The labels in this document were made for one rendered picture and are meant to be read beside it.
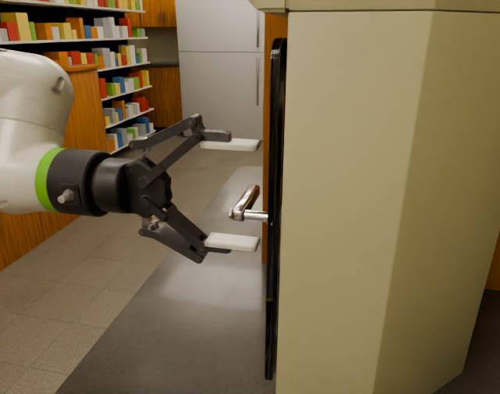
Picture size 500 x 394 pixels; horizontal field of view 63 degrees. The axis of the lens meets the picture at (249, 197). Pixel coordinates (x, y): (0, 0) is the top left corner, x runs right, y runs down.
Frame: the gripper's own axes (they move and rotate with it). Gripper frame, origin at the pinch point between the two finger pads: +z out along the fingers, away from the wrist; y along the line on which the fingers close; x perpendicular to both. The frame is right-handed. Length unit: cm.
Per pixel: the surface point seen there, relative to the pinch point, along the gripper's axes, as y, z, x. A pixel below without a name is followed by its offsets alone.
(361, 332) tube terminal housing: -9.8, 14.6, -10.7
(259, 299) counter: -25.9, -1.2, 13.6
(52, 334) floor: -120, -120, 87
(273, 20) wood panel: 21.3, -1.9, 26.2
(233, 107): -74, -131, 477
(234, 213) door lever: 0.4, -0.4, -6.3
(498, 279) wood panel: -23, 42, 26
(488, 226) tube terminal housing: -1.5, 28.5, 1.0
